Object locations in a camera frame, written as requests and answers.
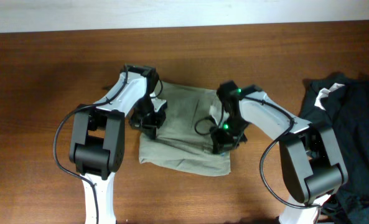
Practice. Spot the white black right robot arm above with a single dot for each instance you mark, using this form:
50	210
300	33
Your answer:
312	165

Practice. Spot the dark clothes pile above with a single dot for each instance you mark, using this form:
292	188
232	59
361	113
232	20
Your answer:
344	104

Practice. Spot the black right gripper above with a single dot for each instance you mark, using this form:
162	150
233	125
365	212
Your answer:
225	142

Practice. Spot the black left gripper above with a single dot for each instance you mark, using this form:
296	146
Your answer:
147	125

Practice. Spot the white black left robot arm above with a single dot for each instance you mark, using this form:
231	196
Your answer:
98	135

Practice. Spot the khaki green shorts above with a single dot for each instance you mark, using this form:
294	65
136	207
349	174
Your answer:
180	143

